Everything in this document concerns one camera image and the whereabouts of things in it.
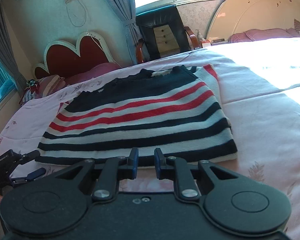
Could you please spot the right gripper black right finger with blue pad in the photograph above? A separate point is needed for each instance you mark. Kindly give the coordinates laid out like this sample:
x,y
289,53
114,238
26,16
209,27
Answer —
x,y
177,170

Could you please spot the side window teal curtain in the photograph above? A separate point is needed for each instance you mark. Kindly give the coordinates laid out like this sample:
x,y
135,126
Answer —
x,y
10,76

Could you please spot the magenta pillow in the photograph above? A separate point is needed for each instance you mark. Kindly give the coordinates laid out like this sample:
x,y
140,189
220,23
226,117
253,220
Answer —
x,y
97,71

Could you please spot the red heart-shaped headboard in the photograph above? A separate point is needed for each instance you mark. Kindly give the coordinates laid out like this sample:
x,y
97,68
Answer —
x,y
66,60

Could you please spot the cream round headboard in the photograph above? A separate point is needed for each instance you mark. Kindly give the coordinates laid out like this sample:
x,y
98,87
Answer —
x,y
237,16

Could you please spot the white lotion bottle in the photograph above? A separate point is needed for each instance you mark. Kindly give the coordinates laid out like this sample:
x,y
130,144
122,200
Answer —
x,y
199,35

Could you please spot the red white navy striped sweater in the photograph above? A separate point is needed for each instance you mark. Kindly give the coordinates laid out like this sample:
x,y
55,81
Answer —
x,y
176,110

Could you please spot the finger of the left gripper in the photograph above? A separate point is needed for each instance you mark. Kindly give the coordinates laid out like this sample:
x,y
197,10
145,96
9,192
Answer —
x,y
29,178

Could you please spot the grey-blue curtain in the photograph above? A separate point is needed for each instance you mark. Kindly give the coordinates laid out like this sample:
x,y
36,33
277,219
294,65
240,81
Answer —
x,y
126,12

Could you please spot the small wooden drawer cabinet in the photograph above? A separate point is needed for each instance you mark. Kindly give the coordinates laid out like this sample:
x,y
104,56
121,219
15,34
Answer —
x,y
165,40

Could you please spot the pink pillow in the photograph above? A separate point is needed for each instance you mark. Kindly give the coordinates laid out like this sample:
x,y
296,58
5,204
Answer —
x,y
258,34

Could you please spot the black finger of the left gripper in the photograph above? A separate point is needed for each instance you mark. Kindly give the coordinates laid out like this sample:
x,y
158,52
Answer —
x,y
26,158

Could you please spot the pink floral bed sheet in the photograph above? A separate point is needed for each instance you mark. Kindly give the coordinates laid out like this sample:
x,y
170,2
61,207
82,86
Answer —
x,y
260,93

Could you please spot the striped folded cloth pile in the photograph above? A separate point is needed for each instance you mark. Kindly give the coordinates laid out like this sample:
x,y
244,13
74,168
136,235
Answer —
x,y
41,88

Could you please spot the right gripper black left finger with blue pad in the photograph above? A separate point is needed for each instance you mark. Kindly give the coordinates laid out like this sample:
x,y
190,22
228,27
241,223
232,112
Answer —
x,y
113,171

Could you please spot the black leather armchair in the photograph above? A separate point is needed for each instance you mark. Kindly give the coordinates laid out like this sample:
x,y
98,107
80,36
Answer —
x,y
146,49

